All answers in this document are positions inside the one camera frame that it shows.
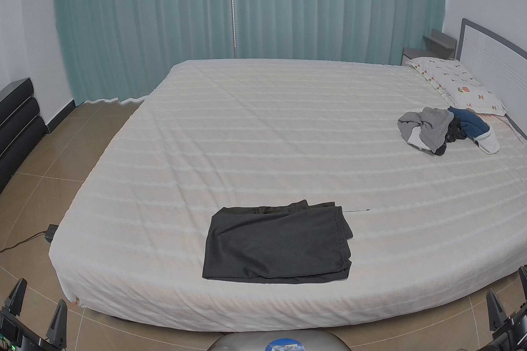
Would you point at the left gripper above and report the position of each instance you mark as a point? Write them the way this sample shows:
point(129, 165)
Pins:
point(16, 335)

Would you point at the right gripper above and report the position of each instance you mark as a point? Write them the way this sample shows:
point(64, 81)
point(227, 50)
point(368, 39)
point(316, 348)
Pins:
point(514, 335)

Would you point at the black T-shirt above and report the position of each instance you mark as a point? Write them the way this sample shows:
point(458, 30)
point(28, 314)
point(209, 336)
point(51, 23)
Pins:
point(276, 246)

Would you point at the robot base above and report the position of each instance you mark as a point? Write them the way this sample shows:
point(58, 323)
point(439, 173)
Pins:
point(247, 343)

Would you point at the pile of clothes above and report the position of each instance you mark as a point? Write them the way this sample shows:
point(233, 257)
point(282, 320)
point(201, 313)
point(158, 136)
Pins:
point(432, 127)

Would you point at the bed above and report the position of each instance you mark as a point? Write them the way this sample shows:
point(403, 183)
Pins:
point(267, 135)

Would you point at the black chest of drawers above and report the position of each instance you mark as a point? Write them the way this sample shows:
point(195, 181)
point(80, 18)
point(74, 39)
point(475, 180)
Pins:
point(16, 123)

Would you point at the white printed pillow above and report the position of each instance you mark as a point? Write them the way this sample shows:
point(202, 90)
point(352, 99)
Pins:
point(457, 82)

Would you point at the grey bedside table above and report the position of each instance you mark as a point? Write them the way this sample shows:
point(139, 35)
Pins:
point(438, 43)

